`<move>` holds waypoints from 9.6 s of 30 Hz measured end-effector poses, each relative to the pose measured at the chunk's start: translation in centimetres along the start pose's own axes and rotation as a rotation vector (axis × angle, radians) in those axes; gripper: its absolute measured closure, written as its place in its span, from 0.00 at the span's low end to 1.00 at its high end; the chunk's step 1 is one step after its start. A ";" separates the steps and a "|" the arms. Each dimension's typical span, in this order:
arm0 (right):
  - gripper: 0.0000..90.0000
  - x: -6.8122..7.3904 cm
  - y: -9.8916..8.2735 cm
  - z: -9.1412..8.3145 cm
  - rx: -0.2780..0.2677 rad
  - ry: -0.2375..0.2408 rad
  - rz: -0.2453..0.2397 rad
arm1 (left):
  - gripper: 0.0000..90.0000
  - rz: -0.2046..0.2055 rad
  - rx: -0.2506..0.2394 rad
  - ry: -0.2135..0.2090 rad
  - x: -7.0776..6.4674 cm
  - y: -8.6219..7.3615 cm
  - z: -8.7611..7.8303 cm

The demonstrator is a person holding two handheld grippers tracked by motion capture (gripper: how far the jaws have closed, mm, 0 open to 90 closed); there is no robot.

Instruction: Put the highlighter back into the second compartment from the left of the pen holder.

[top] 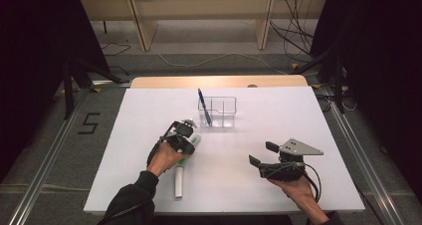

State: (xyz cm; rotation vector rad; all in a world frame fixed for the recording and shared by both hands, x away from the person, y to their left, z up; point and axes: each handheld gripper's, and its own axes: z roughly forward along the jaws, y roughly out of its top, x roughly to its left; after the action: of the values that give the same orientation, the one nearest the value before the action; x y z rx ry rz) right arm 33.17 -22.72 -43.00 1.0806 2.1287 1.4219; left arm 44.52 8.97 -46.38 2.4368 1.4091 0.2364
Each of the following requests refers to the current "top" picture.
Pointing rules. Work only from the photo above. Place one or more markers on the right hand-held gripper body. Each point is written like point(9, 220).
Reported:
point(292, 158)

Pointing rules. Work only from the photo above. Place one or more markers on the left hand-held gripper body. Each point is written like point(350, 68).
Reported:
point(180, 135)

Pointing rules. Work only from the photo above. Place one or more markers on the green highlighter marker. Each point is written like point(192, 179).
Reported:
point(195, 141)

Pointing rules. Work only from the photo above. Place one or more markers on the white correction pen tube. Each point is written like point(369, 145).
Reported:
point(178, 183)

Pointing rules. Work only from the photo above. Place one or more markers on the blue ballpoint pen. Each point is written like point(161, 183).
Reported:
point(205, 109)

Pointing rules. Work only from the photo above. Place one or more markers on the clear acrylic pen holder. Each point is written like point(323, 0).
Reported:
point(219, 113)

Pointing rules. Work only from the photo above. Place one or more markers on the person's left hand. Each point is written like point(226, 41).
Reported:
point(166, 158)

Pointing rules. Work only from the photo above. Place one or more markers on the person's right hand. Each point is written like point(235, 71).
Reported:
point(298, 191)

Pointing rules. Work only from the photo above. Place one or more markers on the white table board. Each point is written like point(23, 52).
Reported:
point(232, 172)

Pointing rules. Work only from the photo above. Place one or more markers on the light wooden table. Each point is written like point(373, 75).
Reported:
point(166, 81)

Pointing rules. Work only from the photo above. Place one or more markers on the black metal stand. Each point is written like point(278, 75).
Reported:
point(337, 82)

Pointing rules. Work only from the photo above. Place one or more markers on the black tripod stand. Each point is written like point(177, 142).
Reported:
point(68, 92)

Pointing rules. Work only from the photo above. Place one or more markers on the beige wooden desk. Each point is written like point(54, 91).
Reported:
point(199, 6)

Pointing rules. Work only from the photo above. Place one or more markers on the black curtain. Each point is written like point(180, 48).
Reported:
point(30, 69)
point(388, 69)

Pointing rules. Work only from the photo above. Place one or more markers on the aluminium floor rail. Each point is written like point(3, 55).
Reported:
point(43, 172)
point(368, 172)

